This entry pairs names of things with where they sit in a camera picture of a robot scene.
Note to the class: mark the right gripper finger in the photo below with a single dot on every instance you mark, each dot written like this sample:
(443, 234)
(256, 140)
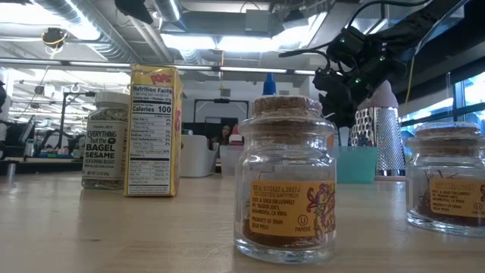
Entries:
(327, 108)
(345, 112)

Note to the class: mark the red cap colouring bottle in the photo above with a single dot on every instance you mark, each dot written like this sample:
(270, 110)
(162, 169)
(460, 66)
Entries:
(235, 141)

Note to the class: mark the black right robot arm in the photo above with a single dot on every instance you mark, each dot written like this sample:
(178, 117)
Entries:
(417, 26)

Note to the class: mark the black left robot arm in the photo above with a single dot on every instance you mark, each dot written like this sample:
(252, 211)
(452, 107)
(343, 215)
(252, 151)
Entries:
(132, 7)

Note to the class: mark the teal plastic bin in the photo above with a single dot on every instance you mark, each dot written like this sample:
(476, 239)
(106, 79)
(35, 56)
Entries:
(356, 165)

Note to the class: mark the blue cap colouring bottle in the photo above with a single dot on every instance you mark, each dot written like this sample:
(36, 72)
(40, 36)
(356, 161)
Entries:
(269, 85)

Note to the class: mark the ceiling light bar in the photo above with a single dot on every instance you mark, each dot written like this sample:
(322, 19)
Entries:
(257, 69)

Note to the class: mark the person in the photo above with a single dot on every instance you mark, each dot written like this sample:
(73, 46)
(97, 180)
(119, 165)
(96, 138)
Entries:
(224, 134)

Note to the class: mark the window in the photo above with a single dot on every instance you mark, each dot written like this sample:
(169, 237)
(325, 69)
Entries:
(470, 91)

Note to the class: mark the shallow clear plastic bin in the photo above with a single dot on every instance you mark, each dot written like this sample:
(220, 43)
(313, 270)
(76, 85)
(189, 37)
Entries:
(229, 163)

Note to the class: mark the cork-lid saffron jar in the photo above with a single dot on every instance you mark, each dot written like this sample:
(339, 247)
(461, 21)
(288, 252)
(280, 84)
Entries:
(284, 212)
(447, 170)

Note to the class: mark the deep clear plastic bin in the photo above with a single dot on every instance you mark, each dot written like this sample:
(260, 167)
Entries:
(195, 159)

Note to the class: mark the yellow Corn Pops box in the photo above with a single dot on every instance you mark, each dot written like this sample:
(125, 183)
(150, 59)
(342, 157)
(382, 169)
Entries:
(151, 132)

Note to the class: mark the bagel seasoning jar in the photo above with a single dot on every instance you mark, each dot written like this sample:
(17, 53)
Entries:
(104, 151)

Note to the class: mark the black background stand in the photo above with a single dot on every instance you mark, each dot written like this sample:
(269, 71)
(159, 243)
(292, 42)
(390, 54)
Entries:
(65, 113)

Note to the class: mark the black ceiling device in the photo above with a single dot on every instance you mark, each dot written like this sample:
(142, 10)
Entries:
(54, 37)

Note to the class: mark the black background frame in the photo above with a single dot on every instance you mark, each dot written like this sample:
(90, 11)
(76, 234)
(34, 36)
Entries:
(221, 101)

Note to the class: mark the silver ventilation duct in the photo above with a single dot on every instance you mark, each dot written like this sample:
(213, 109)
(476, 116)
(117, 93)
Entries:
(94, 34)

